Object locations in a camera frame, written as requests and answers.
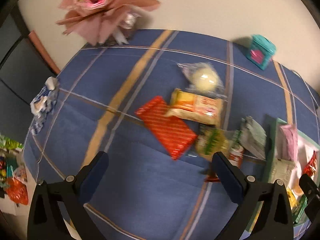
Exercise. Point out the silver green sachet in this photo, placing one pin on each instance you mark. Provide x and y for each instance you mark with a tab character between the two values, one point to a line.
253	137

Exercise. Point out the blue plaid tablecloth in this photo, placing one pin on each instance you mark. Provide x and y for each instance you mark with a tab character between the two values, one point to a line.
144	194

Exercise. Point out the red checkered snack bar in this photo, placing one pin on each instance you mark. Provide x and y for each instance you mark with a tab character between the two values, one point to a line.
173	133

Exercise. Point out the pink paper flower bouquet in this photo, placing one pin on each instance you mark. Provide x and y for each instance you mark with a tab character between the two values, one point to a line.
100	20

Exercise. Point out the blue white crumpled wrapper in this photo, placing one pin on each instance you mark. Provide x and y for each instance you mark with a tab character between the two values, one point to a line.
44	103

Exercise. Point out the red good luck snack bag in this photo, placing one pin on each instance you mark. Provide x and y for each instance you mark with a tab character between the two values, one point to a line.
311	168

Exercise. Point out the red snack bag at edge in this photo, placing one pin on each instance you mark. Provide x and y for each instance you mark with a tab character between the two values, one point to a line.
17	191

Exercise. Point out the green rimmed white tray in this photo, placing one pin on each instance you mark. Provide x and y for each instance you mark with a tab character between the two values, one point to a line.
306	147

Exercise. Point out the pink snack packet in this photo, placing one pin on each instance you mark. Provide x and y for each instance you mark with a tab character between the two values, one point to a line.
290	142

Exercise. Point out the teal house-shaped tin box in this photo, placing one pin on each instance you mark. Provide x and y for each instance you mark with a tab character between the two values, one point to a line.
260	51

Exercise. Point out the cream orange cracker packet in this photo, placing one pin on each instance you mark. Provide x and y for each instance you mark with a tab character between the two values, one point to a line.
193	107

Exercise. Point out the cream white snack packet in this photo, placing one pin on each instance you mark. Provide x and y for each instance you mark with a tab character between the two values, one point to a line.
281	169

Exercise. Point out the clear wrapped round bun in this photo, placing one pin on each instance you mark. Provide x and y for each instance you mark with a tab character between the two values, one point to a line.
203	80

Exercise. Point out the round green labelled pastry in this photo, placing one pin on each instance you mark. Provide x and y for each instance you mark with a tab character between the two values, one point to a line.
210	141

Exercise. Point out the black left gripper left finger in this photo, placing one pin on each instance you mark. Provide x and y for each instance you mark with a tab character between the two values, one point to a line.
45	219

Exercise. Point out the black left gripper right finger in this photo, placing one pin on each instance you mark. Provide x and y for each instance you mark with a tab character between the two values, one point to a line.
275	218

